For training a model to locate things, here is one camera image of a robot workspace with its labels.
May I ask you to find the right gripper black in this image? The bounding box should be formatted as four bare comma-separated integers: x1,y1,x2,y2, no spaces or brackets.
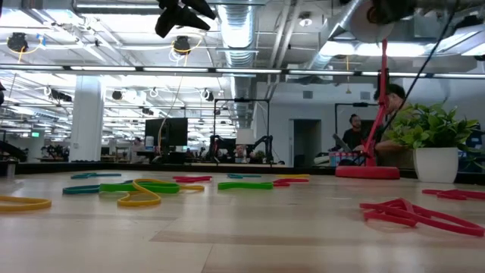
367,0,418,26

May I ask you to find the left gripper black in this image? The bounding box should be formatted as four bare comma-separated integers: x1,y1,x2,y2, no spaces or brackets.
158,0,217,31

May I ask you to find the red rubber band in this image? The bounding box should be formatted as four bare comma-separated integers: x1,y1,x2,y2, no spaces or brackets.
272,177,310,188
173,174,213,184
422,188,485,201
359,197,485,238

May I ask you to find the green rubber band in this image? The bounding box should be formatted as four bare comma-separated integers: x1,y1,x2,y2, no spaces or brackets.
217,181,274,191
99,182,181,194

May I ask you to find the long teal rubber band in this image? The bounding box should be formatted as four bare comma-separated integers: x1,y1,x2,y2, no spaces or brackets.
62,180,133,196

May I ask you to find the person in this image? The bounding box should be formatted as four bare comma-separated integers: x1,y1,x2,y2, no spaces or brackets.
342,113,367,151
373,83,416,170

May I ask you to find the long ceiling light strip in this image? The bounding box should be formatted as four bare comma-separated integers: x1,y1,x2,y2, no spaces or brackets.
0,64,485,80

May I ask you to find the black monitor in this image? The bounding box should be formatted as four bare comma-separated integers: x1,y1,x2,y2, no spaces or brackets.
144,117,189,165

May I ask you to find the white column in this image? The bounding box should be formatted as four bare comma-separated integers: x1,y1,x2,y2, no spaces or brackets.
69,74,106,163

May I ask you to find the colourful box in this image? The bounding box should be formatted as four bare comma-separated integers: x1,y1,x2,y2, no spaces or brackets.
328,151,361,168

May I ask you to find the small green potted plant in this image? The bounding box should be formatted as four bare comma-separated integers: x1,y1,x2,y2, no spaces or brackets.
384,102,485,185

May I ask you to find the red desk lamp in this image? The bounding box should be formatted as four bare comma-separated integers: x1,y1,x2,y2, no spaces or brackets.
335,0,401,180

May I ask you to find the black ceiling cable reel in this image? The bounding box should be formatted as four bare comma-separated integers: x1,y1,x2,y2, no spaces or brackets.
173,36,192,56
6,32,30,54

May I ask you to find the silver ventilation duct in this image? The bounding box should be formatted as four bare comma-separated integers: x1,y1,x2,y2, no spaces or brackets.
216,0,261,128

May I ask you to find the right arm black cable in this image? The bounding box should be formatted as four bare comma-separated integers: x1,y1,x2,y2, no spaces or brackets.
378,0,462,133

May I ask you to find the black background station frame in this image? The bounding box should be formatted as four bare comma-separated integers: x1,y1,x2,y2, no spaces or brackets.
213,97,271,166
334,101,380,152

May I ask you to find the black metal table frame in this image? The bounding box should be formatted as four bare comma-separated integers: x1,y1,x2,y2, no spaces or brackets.
0,162,485,186

